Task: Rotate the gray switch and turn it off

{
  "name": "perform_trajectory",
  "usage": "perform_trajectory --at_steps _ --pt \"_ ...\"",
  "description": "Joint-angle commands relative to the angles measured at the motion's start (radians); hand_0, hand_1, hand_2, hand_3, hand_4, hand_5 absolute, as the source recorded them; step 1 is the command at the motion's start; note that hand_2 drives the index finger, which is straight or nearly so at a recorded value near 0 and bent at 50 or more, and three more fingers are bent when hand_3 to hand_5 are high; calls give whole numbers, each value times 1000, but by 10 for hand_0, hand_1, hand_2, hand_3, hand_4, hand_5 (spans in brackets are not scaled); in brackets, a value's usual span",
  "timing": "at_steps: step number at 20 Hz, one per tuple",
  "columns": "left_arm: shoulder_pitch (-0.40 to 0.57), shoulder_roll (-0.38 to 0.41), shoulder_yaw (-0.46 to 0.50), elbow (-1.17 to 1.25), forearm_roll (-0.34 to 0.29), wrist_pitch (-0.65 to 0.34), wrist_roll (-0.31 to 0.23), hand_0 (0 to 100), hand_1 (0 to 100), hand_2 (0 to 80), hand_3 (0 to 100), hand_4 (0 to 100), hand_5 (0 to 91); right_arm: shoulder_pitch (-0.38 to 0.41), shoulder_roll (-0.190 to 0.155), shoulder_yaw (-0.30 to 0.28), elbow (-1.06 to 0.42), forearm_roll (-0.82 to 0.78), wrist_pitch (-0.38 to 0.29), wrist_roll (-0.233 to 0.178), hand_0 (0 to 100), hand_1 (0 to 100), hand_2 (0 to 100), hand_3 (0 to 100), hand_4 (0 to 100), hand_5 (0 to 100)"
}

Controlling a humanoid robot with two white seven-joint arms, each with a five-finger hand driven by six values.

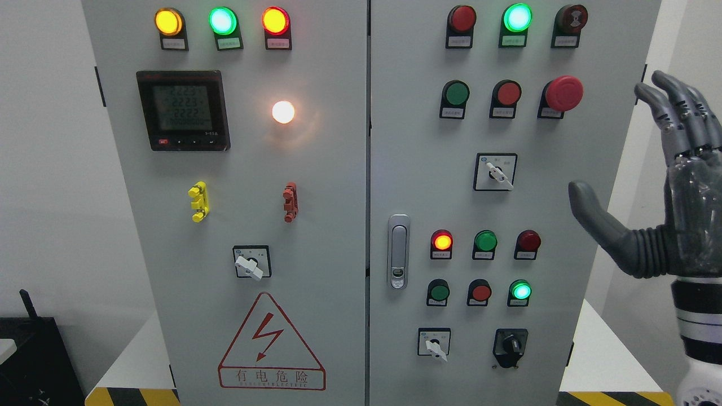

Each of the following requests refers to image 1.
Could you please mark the gray cabinet door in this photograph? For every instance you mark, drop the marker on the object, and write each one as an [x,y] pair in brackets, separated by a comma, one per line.
[424,166]
[318,260]

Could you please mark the lit red orange indicator light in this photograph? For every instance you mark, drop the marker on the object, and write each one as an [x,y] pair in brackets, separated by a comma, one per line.
[441,245]

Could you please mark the upper green push button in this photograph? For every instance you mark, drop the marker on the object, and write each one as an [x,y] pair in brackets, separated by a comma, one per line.
[454,97]

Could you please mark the middle green indicator light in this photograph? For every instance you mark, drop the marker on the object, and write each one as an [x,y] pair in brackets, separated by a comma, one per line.
[484,245]

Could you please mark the top right green indicator light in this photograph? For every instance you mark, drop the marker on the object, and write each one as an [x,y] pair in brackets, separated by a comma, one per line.
[514,26]

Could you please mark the black box with antenna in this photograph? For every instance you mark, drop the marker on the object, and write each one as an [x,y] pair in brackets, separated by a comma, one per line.
[39,371]

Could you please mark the silver door latch handle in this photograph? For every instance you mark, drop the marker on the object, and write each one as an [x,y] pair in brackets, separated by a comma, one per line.
[397,260]

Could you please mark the glowing white lamp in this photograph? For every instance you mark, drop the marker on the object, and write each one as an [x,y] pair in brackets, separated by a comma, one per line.
[283,112]

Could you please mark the top left red indicator light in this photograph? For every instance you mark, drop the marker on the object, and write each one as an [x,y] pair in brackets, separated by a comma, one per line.
[277,31]

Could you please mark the left door gray rotary switch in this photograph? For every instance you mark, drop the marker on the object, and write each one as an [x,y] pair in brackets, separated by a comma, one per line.
[252,262]

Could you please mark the right gray cabinet door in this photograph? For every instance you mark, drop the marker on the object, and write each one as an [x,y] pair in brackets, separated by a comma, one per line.
[424,166]

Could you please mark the top right red indicator light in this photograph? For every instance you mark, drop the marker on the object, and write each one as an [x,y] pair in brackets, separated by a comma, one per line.
[460,27]

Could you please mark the yellow terminal connector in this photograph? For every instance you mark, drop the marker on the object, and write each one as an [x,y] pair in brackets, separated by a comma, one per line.
[199,201]

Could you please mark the gray robotic hand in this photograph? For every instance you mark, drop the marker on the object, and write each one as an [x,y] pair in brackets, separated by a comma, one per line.
[688,243]

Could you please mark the red push button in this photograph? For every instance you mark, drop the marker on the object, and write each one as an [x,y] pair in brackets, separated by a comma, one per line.
[504,99]
[479,293]

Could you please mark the black key selector switch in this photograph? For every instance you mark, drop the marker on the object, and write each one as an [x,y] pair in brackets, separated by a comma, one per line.
[509,346]

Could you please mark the dark red buzzer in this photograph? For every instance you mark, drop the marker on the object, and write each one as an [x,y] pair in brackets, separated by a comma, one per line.
[568,23]

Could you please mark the upper red push button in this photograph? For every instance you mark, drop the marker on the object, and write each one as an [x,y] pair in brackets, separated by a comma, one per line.
[504,99]

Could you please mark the lower green push button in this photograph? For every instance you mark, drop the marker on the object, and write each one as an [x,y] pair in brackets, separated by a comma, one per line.
[437,293]

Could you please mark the yellow indicator light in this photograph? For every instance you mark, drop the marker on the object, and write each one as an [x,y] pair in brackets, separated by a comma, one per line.
[172,29]

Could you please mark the red terminal connector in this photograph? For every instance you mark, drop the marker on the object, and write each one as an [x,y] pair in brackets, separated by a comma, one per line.
[290,202]

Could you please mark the lower lit green indicator light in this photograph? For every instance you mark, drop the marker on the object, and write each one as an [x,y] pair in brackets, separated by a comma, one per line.
[519,293]

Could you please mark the red electric warning sign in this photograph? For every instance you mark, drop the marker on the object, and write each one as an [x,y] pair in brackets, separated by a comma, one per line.
[268,353]

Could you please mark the black digital power meter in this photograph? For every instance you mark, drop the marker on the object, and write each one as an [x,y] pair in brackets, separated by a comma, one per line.
[184,110]

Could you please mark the top left green indicator light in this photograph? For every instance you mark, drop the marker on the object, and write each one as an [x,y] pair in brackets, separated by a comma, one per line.
[226,29]

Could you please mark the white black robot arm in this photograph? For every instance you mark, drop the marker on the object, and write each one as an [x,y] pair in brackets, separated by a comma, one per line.
[698,311]

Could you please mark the lower red push button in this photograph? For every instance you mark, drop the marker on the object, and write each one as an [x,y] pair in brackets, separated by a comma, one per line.
[479,293]

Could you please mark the left gray cabinet door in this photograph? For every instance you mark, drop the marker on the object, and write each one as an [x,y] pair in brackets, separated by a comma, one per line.
[318,260]

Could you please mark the green push button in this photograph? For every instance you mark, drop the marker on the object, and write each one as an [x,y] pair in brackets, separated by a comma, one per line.
[454,97]
[437,293]

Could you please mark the red emergency stop button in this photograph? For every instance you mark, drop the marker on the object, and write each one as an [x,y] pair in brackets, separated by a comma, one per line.
[559,96]

